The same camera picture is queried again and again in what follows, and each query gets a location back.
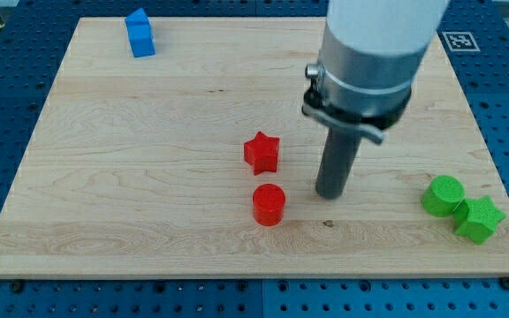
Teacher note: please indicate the red star block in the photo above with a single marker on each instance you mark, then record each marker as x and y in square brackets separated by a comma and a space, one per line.
[262, 153]

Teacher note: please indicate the black and white fiducial tag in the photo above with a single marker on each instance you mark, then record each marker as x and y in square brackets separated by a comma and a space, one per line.
[459, 41]

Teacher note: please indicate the red cylinder block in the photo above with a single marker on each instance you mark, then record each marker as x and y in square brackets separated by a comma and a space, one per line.
[268, 204]

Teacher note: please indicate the green star block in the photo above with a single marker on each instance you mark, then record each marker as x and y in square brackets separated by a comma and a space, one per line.
[477, 219]

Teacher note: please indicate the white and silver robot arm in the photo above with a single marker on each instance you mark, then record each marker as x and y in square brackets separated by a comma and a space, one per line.
[371, 50]

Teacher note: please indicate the green cylinder block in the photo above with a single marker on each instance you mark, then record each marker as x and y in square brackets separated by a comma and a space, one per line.
[443, 195]

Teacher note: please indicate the blue house-shaped block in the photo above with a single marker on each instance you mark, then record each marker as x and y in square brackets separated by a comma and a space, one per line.
[139, 34]

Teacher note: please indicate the light wooden board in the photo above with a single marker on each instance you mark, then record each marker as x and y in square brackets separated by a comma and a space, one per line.
[136, 167]

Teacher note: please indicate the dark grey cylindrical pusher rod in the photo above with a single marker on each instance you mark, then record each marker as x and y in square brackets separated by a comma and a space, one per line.
[338, 156]

